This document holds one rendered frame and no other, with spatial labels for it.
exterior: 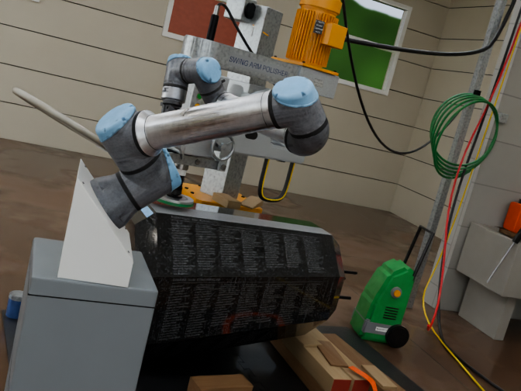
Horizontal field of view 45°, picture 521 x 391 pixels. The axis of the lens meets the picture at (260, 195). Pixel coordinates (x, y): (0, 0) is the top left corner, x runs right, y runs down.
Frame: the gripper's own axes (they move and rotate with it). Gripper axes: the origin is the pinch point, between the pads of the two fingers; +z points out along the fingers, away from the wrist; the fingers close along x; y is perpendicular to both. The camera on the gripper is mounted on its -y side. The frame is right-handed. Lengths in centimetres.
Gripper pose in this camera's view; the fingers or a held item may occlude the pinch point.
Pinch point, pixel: (166, 155)
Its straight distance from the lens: 227.4
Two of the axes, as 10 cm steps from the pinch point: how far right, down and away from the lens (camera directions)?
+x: -7.1, -1.6, -6.9
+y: -6.9, -0.7, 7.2
